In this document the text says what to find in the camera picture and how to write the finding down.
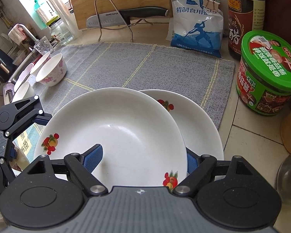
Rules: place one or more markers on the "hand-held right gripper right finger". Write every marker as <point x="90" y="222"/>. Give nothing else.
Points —
<point x="192" y="163"/>

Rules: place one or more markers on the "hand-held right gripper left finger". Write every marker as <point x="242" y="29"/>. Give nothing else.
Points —
<point x="93" y="159"/>

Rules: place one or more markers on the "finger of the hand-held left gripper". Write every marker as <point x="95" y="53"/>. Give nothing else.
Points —
<point x="9" y="174"/>
<point x="44" y="119"/>

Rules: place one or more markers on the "white pink-flower bowl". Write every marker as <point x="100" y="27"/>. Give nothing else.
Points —
<point x="23" y="92"/>
<point x="51" y="70"/>
<point x="40" y="62"/>

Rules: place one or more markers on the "black appliance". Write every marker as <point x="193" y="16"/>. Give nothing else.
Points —
<point x="1" y="64"/>

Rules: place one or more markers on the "clear glass mug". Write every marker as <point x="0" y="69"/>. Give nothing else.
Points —
<point x="43" y="46"/>

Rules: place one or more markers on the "clear glass jar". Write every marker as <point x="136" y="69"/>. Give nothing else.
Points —
<point x="61" y="32"/>

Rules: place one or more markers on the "pink white rag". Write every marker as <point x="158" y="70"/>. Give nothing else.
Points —
<point x="15" y="35"/>

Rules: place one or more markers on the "metal faucet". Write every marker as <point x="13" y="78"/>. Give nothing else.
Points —
<point x="29" y="30"/>

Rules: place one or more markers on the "red-cap clear bottle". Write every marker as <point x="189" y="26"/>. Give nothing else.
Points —
<point x="289" y="177"/>

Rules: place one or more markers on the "grey checked dish mat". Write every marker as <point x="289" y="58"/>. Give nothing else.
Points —
<point x="135" y="65"/>

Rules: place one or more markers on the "green soap bottle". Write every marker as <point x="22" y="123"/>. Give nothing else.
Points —
<point x="37" y="12"/>

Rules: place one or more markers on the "green-lid sauce jar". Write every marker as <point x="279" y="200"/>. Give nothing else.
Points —
<point x="266" y="77"/>

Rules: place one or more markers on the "stack of clear plastic cups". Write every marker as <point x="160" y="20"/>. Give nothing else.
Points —
<point x="63" y="7"/>

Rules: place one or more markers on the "white blue salt bag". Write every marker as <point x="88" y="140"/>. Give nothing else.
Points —
<point x="196" y="34"/>

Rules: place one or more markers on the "dark vinegar bottle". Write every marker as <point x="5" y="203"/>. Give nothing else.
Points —
<point x="245" y="29"/>

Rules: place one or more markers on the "metal binder clip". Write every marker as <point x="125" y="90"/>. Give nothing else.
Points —
<point x="216" y="1"/>
<point x="206" y="3"/>

